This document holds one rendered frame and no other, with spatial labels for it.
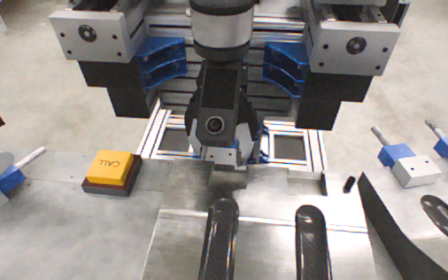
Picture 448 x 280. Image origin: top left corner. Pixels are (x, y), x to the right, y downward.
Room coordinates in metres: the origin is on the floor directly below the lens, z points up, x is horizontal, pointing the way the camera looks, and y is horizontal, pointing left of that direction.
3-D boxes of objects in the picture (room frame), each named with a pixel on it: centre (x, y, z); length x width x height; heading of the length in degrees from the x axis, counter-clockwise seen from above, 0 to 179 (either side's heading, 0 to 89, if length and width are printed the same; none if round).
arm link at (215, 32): (0.35, 0.01, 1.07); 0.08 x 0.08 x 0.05
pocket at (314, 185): (0.25, -0.11, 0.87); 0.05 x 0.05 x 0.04; 84
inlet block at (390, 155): (0.33, -0.28, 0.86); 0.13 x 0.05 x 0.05; 11
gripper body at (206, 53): (0.36, 0.00, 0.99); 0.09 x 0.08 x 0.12; 174
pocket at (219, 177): (0.26, 0.00, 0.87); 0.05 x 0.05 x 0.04; 84
